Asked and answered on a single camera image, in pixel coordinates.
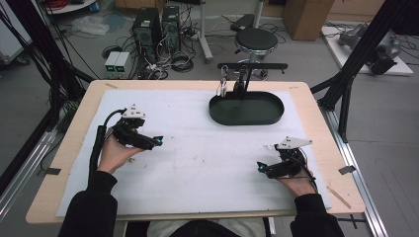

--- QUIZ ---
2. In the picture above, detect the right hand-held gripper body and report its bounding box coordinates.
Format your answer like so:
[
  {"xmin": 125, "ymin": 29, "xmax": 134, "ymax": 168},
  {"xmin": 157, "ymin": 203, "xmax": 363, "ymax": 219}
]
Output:
[{"xmin": 266, "ymin": 135, "xmax": 314, "ymax": 180}]

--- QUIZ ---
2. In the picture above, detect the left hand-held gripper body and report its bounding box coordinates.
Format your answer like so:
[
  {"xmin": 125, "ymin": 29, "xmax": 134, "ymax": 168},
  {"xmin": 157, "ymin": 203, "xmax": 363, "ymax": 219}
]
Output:
[{"xmin": 112, "ymin": 104, "xmax": 155, "ymax": 151}]

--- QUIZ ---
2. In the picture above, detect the person's right hand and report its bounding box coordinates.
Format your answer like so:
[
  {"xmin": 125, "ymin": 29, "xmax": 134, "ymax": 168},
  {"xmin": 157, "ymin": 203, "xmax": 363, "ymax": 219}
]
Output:
[{"xmin": 276, "ymin": 174, "xmax": 318, "ymax": 198}]

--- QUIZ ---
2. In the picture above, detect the person's left hand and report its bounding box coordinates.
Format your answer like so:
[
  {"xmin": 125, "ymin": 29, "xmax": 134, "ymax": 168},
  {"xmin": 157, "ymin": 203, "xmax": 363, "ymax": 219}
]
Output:
[{"xmin": 97, "ymin": 132, "xmax": 146, "ymax": 175}]

